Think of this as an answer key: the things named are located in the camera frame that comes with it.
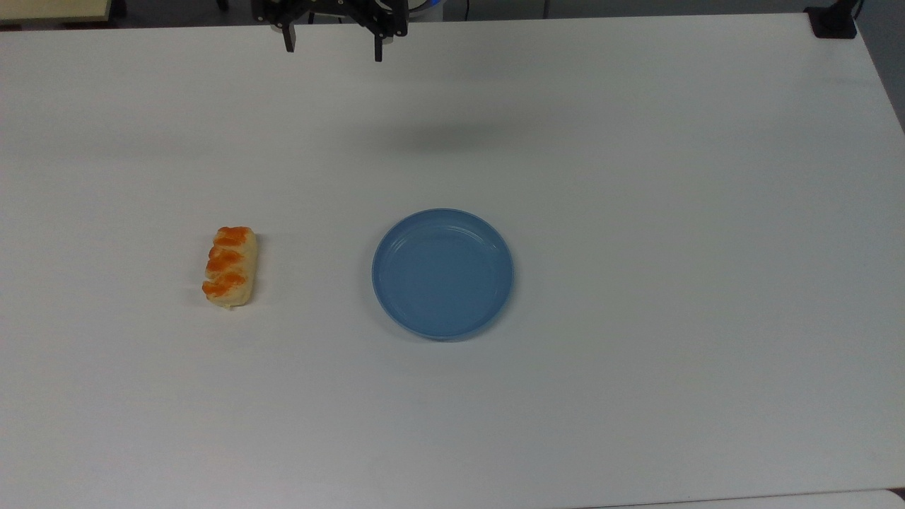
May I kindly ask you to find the beige wooden table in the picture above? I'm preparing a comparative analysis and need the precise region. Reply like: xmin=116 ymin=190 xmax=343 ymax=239
xmin=0 ymin=0 xmax=114 ymax=26

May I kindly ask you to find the blue round plate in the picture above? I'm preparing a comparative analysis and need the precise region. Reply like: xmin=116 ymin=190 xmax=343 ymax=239
xmin=371 ymin=208 xmax=515 ymax=341

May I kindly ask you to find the orange glazed bread loaf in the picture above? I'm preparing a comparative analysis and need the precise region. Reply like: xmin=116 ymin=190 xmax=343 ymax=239
xmin=202 ymin=226 xmax=258 ymax=310

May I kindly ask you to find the black table clamp mount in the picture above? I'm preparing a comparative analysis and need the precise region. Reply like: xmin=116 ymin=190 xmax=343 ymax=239
xmin=804 ymin=0 xmax=865 ymax=40

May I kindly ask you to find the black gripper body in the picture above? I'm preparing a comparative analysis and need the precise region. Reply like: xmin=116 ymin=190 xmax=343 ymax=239
xmin=252 ymin=0 xmax=409 ymax=38

